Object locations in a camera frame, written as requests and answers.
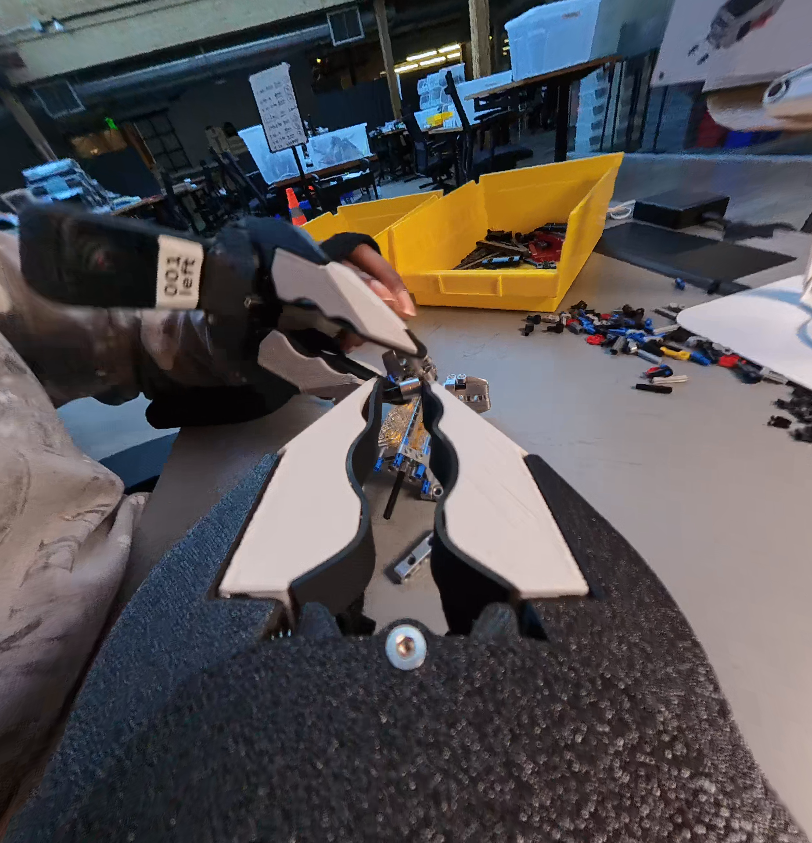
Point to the black office chair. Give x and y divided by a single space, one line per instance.
136 461
472 132

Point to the toy engine model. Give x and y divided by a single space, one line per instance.
404 448

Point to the heap of red black parts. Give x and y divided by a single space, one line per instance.
511 248

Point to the white paper sign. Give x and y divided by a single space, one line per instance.
277 106

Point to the white plastic storage box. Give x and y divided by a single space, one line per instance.
551 37

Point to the white three-hole beam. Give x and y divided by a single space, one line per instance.
410 560

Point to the yellow plastic bin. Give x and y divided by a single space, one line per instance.
367 214
511 283

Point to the scattered small coloured parts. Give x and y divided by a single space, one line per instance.
643 345

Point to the black flat panel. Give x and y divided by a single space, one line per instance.
683 253

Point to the small black box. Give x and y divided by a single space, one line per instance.
680 208

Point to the person's left hand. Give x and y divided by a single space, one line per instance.
380 279

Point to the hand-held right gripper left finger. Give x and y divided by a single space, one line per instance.
294 520

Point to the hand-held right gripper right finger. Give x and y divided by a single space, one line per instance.
511 520

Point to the orange traffic cone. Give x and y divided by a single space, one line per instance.
296 207

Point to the instruction booklet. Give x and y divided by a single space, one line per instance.
735 33

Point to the stack of red blue crates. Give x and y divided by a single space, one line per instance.
729 132

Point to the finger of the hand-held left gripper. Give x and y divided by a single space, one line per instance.
347 303
301 366

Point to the pile of small black parts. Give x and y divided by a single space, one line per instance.
801 422

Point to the person's left forearm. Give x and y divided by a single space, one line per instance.
90 349

